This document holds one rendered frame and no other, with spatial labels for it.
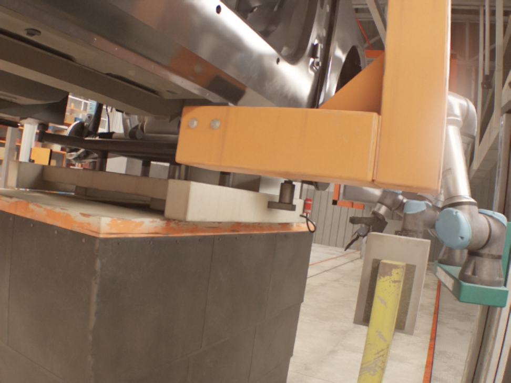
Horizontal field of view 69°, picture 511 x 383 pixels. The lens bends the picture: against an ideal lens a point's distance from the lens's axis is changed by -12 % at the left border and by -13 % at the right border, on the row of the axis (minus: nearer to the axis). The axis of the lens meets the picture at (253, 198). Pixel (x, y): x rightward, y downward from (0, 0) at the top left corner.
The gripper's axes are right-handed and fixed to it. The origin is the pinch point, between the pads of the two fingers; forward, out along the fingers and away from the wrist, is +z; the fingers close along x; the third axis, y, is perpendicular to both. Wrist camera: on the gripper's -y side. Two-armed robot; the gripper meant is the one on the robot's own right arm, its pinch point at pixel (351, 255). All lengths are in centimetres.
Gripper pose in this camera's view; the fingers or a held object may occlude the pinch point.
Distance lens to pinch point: 184.6
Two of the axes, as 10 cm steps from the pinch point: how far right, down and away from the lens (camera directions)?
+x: -2.4, -0.9, 9.7
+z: -5.3, 8.5, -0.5
